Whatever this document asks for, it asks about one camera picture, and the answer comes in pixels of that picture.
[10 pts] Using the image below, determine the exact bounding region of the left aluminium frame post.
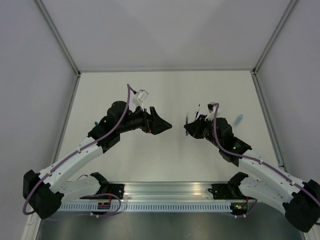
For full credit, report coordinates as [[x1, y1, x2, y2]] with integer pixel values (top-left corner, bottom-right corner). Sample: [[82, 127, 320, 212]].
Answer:
[[33, 0, 81, 78]]

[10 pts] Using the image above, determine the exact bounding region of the aluminium mounting rail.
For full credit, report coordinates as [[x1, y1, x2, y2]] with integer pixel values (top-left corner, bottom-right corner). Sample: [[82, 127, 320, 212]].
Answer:
[[111, 181, 246, 202]]

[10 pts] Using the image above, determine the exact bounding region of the white marker pen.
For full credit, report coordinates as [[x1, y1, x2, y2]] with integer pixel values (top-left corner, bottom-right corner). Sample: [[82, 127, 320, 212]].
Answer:
[[194, 104, 201, 121]]

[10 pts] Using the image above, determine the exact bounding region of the white slotted cable duct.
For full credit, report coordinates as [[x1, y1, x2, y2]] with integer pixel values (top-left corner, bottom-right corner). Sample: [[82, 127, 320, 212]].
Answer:
[[58, 200, 232, 213]]

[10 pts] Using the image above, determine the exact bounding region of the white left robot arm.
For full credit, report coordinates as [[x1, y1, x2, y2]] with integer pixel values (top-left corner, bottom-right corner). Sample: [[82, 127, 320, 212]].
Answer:
[[22, 101, 172, 220]]

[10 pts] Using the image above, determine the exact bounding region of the translucent light blue cap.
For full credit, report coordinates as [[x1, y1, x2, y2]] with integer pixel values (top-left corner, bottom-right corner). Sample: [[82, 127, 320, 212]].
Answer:
[[232, 114, 244, 127]]

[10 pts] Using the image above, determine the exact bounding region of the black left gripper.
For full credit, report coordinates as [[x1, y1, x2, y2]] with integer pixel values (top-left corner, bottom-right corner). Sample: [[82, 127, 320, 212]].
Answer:
[[118, 104, 172, 136]]

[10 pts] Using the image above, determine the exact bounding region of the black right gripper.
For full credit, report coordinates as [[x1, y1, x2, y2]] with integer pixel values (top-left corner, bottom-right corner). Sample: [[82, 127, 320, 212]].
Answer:
[[184, 114, 222, 149]]

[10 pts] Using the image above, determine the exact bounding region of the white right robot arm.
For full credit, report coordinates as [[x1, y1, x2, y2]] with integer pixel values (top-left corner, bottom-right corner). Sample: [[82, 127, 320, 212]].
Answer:
[[184, 115, 320, 233]]

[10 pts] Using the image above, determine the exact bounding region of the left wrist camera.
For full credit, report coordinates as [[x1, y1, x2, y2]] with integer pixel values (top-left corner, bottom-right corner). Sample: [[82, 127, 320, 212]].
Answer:
[[132, 89, 149, 110]]

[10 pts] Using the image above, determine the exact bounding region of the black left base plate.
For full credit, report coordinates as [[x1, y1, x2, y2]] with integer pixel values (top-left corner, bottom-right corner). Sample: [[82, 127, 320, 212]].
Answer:
[[80, 183, 125, 201]]

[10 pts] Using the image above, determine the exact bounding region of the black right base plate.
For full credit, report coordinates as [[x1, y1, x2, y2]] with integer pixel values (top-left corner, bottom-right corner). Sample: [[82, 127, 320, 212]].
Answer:
[[207, 183, 255, 200]]

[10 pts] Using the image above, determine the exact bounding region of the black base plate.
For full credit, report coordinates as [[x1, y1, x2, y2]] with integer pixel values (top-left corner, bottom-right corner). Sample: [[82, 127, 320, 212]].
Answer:
[[207, 183, 255, 200], [80, 183, 125, 201]]

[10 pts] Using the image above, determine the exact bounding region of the aluminium frame post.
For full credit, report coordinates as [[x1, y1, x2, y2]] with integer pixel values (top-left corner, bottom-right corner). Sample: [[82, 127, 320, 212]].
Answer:
[[33, 0, 81, 78], [251, 0, 300, 75]]

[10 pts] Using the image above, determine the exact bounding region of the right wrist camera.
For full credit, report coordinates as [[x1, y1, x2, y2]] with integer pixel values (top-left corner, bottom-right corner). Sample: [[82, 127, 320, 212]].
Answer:
[[205, 102, 220, 121]]

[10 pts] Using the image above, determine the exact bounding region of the right aluminium frame post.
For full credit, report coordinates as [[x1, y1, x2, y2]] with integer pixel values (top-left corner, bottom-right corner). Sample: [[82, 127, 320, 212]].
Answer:
[[251, 0, 300, 75]]

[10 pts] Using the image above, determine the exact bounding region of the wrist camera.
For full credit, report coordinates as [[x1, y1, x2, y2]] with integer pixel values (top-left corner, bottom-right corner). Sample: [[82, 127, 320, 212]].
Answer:
[[205, 102, 220, 121], [132, 89, 149, 110]]

